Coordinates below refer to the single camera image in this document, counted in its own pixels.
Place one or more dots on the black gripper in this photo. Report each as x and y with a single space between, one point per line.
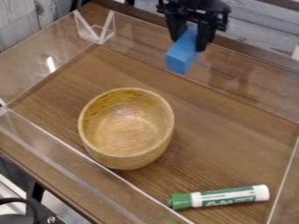
209 13

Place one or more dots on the blue rectangular block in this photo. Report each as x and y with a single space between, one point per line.
182 53

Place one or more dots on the brown wooden bowl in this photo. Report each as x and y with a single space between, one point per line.
126 127

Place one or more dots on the green Expo marker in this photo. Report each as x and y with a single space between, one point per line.
223 197

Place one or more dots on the black metal stand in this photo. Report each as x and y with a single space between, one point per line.
22 198

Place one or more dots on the clear acrylic enclosure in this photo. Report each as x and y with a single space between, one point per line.
237 123

